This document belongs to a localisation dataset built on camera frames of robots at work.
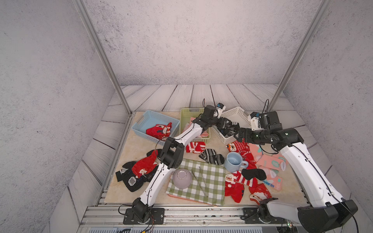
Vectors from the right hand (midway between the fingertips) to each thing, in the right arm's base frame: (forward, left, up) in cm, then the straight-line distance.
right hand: (242, 135), depth 74 cm
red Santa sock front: (-20, -10, -24) cm, 33 cm away
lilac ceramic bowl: (-15, +31, -19) cm, 39 cm away
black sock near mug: (-9, -8, -25) cm, 28 cm away
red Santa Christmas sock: (-6, +53, -21) cm, 57 cm away
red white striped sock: (+7, +24, -23) cm, 34 cm away
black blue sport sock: (+17, +4, -19) cm, 25 cm away
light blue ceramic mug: (-2, 0, -25) cm, 25 cm away
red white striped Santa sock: (-14, +2, -25) cm, 29 cm away
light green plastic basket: (+35, +30, -23) cm, 52 cm away
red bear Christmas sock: (+18, +49, -20) cm, 56 cm away
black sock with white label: (-15, +60, -23) cm, 66 cm away
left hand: (+21, +1, -12) cm, 24 cm away
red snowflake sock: (+7, -8, -24) cm, 26 cm away
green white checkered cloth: (-16, +17, -25) cm, 34 cm away
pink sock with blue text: (-12, -20, -26) cm, 35 cm away
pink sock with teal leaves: (+16, +17, -20) cm, 31 cm away
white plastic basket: (+39, -9, -26) cm, 48 cm away
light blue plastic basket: (+34, +58, -23) cm, 71 cm away
